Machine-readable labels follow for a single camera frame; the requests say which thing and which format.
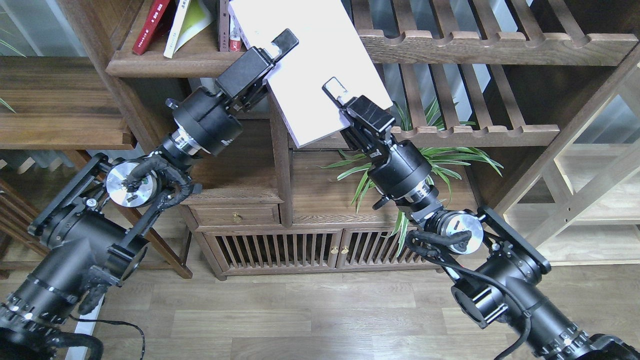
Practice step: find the red cover book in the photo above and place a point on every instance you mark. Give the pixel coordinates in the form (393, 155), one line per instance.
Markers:
(157, 23)

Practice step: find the maroon spine upright book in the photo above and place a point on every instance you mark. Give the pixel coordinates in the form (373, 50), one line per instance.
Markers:
(223, 26)

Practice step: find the dark wooden bookshelf cabinet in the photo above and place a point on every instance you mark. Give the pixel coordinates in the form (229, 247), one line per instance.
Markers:
(520, 95)

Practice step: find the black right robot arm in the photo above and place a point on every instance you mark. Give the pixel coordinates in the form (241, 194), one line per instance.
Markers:
(495, 271)

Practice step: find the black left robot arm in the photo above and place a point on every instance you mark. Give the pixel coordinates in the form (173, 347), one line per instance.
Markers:
(95, 227)

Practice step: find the yellow green cover book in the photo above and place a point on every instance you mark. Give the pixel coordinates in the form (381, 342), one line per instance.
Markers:
(190, 18)

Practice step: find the green spider plant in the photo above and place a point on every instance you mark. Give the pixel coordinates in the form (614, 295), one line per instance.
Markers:
(439, 158)

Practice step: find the light wooden rack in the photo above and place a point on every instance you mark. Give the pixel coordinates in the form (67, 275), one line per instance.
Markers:
(585, 208)

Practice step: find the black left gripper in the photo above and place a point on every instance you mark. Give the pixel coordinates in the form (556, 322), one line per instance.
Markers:
(207, 121)

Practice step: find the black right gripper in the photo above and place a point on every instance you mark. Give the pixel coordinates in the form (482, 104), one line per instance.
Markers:
(398, 169)

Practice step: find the dark slatted wooden chair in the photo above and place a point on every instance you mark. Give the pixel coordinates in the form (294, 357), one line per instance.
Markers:
(17, 212)

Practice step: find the dark wooden side table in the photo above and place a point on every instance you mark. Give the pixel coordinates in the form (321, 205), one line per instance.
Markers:
(57, 109)

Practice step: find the red white spine book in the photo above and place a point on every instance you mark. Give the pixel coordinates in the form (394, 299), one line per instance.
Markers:
(235, 42)

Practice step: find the brass drawer knob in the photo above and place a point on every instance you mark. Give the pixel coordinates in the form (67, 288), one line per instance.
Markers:
(236, 218)

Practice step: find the white lilac cover book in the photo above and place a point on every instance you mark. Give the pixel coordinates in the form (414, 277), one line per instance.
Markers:
(329, 47)

